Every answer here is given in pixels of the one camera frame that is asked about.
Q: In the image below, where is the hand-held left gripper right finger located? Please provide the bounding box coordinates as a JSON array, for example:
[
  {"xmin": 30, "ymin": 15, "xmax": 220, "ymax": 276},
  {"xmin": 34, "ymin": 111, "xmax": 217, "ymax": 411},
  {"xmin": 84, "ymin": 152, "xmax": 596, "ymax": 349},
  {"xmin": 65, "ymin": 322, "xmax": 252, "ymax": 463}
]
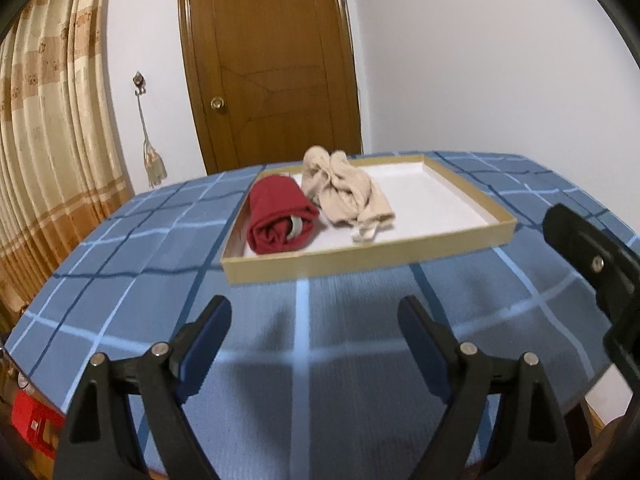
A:
[{"xmin": 397, "ymin": 296, "xmax": 577, "ymax": 480}]

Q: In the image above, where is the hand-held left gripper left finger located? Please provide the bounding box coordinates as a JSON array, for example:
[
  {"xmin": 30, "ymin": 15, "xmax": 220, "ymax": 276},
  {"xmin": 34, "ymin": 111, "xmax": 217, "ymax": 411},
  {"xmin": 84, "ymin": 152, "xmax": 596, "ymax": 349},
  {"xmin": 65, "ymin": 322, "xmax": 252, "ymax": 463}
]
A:
[{"xmin": 52, "ymin": 295, "xmax": 234, "ymax": 480}]

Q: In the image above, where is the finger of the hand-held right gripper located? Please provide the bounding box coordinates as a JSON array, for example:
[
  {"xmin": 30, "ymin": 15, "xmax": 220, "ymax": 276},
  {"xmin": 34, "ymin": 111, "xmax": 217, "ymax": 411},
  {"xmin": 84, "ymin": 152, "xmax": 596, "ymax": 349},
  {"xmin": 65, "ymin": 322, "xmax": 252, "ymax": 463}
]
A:
[{"xmin": 542, "ymin": 204, "xmax": 640, "ymax": 396}]

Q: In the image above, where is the shallow cardboard tray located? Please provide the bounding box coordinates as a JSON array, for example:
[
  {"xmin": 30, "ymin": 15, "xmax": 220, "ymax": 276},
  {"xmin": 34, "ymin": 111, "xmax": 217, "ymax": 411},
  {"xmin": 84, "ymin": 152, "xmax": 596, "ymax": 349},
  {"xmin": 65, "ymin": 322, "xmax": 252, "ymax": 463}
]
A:
[{"xmin": 221, "ymin": 155, "xmax": 517, "ymax": 287}]

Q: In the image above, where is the dark red underwear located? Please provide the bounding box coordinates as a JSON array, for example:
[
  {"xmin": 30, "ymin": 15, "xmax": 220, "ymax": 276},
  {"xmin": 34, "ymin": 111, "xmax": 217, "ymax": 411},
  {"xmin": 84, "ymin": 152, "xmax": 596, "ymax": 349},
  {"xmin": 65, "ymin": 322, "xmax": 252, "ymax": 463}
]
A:
[{"xmin": 246, "ymin": 175, "xmax": 321, "ymax": 256}]

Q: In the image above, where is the beige underwear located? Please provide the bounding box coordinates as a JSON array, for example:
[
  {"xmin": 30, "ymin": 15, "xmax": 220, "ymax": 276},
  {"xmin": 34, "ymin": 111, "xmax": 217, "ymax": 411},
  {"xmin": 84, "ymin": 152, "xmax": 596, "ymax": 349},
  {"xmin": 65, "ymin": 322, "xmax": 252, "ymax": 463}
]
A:
[{"xmin": 301, "ymin": 146, "xmax": 397, "ymax": 244}]

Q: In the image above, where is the blue checked tablecloth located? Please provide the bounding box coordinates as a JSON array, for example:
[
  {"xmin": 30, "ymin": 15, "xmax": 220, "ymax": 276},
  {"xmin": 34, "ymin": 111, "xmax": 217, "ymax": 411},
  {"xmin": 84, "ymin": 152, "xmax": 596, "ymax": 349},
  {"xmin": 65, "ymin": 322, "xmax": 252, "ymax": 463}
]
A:
[{"xmin": 0, "ymin": 150, "xmax": 640, "ymax": 480}]

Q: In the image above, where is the red plastic stool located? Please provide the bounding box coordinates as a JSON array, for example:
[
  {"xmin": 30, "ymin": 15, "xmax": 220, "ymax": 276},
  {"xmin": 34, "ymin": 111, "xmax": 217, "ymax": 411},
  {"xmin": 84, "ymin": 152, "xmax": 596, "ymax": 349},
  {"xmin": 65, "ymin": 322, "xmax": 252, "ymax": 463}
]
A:
[{"xmin": 11, "ymin": 390, "xmax": 67, "ymax": 460}]

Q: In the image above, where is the curtain tassel tieback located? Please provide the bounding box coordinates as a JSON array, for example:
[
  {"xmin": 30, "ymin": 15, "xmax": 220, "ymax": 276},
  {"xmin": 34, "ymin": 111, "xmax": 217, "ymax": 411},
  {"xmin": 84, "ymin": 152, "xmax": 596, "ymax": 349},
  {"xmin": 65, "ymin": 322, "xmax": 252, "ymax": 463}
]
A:
[{"xmin": 136, "ymin": 94, "xmax": 168, "ymax": 188}]

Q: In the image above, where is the beige patterned curtain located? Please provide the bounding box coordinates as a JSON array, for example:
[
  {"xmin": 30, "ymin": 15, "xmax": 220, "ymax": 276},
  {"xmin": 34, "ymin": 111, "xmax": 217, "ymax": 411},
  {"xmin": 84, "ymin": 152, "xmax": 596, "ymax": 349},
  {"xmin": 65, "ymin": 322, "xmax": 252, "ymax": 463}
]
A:
[{"xmin": 0, "ymin": 0, "xmax": 133, "ymax": 321}]

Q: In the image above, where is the brown wooden door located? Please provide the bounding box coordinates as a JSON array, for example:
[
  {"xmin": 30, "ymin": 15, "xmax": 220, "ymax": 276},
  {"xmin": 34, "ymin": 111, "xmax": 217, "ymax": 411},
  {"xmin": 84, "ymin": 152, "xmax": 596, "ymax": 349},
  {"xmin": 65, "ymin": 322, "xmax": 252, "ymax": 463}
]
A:
[{"xmin": 177, "ymin": 0, "xmax": 363, "ymax": 175}]

